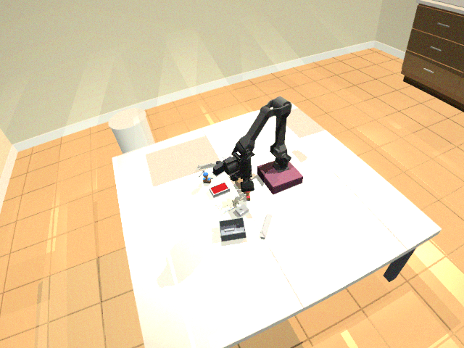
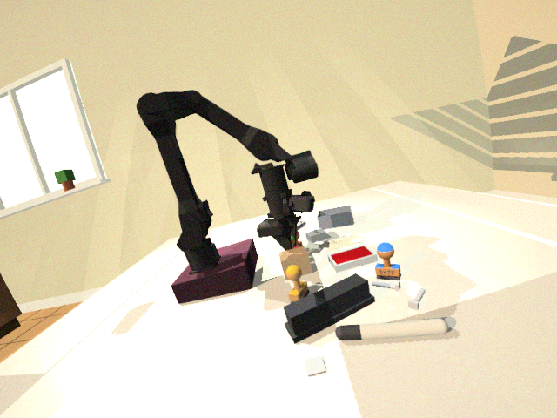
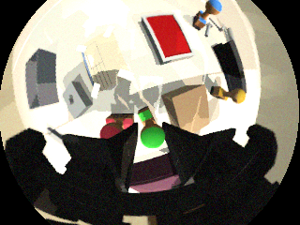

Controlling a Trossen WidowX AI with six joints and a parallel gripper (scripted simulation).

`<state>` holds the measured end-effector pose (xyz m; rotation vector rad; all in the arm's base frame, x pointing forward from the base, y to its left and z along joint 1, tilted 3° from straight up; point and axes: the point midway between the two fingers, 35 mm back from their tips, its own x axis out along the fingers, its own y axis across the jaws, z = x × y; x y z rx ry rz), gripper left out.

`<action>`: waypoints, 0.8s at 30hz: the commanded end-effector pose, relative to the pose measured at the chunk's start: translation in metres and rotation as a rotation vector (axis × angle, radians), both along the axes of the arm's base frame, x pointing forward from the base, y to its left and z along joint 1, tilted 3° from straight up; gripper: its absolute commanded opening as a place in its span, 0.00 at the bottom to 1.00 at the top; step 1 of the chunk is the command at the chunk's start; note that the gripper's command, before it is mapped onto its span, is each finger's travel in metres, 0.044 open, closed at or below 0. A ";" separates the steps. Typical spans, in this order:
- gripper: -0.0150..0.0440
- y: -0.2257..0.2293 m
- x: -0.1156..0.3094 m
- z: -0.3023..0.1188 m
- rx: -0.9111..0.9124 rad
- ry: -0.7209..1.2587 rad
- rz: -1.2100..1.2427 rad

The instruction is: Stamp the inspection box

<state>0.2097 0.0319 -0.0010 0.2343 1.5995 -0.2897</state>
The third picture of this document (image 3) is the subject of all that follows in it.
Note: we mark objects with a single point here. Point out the tan cardboard box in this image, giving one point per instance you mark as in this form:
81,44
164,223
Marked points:
187,107

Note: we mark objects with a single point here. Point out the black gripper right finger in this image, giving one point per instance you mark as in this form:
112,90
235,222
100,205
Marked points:
190,150

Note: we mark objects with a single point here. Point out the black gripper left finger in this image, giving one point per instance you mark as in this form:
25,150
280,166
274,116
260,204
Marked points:
118,152

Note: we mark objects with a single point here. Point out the yellow hand stamp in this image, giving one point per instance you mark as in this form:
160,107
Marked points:
237,95

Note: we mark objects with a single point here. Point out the red ink pad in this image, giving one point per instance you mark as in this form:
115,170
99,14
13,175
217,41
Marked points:
167,35

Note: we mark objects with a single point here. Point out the wooden date stamp with blue handle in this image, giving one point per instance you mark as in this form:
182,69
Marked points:
212,7

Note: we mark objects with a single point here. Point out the cream flat bar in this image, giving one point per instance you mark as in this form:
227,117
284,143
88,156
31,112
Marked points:
55,135

